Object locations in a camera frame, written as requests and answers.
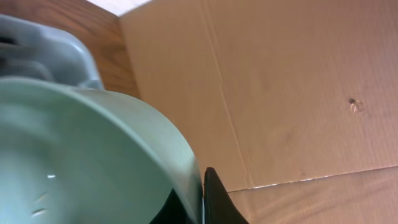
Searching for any light green bowl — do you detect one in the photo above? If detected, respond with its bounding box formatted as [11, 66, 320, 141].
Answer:
[1, 78, 203, 223]

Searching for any grey dishwasher rack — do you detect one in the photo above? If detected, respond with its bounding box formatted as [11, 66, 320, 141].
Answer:
[1, 14, 104, 90]

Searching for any brown cardboard sheet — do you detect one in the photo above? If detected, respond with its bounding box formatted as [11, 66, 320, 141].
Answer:
[121, 0, 397, 223]

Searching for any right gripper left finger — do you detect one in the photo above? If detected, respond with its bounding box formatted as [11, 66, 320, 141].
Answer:
[150, 189, 193, 224]

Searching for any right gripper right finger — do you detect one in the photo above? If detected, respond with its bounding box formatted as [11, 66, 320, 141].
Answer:
[204, 167, 248, 224]

